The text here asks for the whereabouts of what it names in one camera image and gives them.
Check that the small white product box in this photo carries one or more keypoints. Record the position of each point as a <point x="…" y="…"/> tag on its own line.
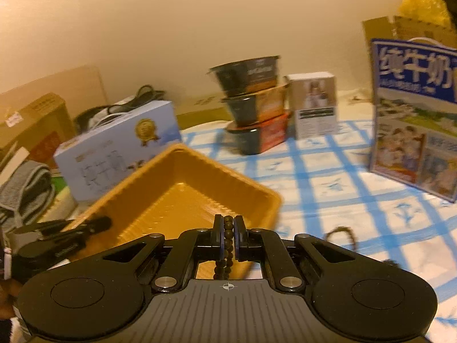
<point x="314" y="103"/>

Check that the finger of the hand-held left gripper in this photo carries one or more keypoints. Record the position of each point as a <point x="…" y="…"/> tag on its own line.
<point x="53" y="252"/>
<point x="71" y="225"/>

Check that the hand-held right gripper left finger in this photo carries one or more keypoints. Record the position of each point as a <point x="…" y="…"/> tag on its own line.
<point x="218" y="234"/>

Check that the black bowl with grey label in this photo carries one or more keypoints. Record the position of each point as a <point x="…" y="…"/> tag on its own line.
<point x="242" y="75"/>

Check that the flat cardboard sheet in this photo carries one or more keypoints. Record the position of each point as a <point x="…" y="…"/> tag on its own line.
<point x="53" y="82"/>

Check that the grey cloth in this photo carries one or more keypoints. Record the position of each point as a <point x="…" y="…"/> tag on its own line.
<point x="25" y="189"/>

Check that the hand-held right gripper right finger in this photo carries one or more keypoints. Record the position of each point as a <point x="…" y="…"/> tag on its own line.
<point x="240" y="235"/>

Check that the yellow plastic tray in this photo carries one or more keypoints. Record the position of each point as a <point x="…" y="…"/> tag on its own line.
<point x="171" y="193"/>

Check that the yellow plastic bag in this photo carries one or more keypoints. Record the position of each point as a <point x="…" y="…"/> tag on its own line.
<point x="425" y="7"/>

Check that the dark blue milk carton box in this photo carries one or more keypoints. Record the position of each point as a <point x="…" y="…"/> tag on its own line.
<point x="410" y="114"/>

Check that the blue checked tablecloth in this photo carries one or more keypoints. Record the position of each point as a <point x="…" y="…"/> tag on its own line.
<point x="357" y="200"/>

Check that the black bowl with red label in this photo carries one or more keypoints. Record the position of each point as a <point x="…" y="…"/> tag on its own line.
<point x="260" y="135"/>

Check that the low cardboard box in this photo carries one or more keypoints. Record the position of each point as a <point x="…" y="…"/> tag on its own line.
<point x="203" y="109"/>

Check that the large cardboard box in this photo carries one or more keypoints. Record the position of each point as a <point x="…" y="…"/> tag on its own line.
<point x="385" y="30"/>

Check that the light blue milk carton box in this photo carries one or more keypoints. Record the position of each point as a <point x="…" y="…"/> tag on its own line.
<point x="107" y="150"/>

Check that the cardboard box with red label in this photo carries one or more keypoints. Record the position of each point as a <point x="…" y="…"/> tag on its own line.
<point x="32" y="125"/>

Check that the black bowl with orange label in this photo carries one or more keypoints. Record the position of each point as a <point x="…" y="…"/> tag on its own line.
<point x="257" y="105"/>

